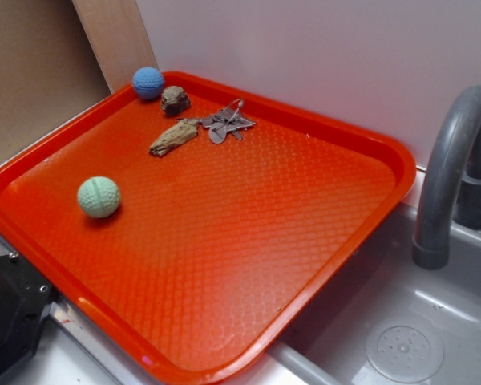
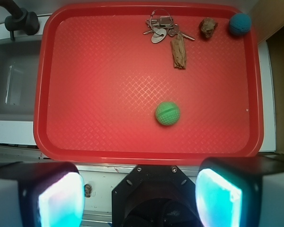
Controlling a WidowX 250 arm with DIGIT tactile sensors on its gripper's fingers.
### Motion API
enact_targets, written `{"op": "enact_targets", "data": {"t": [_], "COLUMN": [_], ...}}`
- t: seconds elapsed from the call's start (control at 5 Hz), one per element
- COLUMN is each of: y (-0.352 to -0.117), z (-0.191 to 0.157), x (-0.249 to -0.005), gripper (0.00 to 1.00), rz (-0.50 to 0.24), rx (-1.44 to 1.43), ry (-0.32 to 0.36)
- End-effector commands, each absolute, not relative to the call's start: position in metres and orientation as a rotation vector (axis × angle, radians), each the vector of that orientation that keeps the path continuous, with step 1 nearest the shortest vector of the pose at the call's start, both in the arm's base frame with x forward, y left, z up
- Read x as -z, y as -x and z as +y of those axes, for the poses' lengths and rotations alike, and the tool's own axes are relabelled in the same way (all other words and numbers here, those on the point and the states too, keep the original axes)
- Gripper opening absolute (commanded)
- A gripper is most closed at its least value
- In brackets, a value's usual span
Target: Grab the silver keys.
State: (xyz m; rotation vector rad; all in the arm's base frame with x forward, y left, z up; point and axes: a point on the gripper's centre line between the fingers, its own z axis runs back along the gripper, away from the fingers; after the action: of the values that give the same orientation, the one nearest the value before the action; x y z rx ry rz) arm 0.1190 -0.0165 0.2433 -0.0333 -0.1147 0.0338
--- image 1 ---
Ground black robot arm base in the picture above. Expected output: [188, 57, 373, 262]
[0, 252, 55, 383]

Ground round sink drain cover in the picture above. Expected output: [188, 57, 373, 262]
[365, 317, 444, 384]

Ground orange plastic tray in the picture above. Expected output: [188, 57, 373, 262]
[0, 72, 415, 384]

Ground small brown rock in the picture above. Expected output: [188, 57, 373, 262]
[161, 86, 191, 116]

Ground grey toy sink basin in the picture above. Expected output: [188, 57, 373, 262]
[269, 205, 481, 384]

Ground grey curved faucet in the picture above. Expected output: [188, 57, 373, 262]
[412, 85, 481, 270]

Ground tan driftwood piece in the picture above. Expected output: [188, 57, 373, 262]
[149, 118, 200, 157]

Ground blue dimpled ball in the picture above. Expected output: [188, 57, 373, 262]
[131, 67, 165, 100]

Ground green dimpled ball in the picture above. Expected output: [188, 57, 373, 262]
[77, 176, 121, 219]

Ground silver keys on ring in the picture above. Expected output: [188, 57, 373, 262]
[200, 98, 256, 144]

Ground light wooden board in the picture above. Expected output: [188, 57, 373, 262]
[72, 0, 158, 93]

